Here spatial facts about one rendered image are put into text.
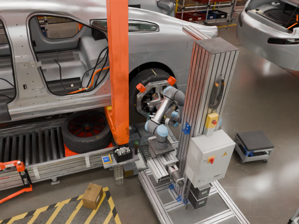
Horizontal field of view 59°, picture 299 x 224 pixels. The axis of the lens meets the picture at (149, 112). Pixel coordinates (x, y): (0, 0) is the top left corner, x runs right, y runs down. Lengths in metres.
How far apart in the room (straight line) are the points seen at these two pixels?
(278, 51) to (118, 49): 3.15
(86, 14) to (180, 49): 1.20
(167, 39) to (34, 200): 2.50
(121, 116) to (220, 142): 1.16
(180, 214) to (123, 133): 1.10
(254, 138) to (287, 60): 1.66
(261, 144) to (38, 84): 2.95
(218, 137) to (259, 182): 1.60
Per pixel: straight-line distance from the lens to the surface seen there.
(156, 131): 2.71
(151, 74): 3.34
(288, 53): 4.98
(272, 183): 3.98
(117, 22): 2.45
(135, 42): 3.17
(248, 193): 3.74
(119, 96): 2.81
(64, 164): 3.43
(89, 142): 3.40
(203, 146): 2.33
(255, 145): 3.88
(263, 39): 5.11
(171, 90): 2.76
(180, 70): 3.58
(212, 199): 3.27
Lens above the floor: 2.83
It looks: 38 degrees down
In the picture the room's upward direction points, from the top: 3 degrees clockwise
